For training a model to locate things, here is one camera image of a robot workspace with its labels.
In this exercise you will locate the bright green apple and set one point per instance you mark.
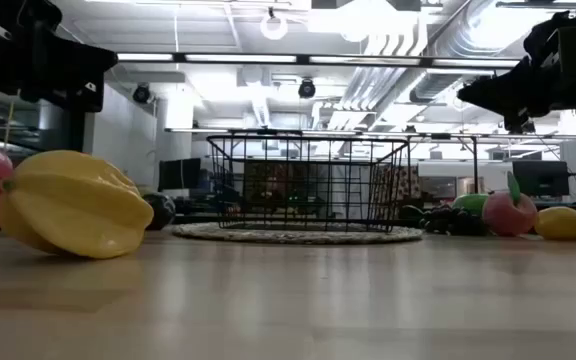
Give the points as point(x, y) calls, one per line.
point(470, 204)

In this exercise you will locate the silver ventilation duct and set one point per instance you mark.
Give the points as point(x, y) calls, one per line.
point(463, 40)

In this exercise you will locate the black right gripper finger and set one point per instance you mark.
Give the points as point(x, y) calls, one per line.
point(498, 92)

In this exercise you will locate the pink peach with green leaf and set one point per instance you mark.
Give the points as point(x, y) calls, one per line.
point(508, 215)

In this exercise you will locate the yellow lemon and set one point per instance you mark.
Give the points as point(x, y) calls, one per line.
point(560, 223)

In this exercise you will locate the black monitor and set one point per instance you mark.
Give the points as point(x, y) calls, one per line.
point(540, 178)
point(180, 174)

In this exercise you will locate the round woven mat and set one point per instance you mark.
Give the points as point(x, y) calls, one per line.
point(298, 236)

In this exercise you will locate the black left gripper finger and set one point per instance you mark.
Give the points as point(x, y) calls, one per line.
point(75, 75)

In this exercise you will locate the green pear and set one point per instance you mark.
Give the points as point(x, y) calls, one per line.
point(145, 191)

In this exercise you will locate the black overhead camera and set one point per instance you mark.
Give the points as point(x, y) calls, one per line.
point(307, 89)
point(520, 127)
point(141, 94)

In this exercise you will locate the floral patterned cloth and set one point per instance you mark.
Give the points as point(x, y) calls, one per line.
point(408, 185)

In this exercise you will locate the dark purple grape bunch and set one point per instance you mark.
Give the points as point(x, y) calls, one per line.
point(448, 220)

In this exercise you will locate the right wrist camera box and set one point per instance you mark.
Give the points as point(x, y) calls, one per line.
point(565, 47)

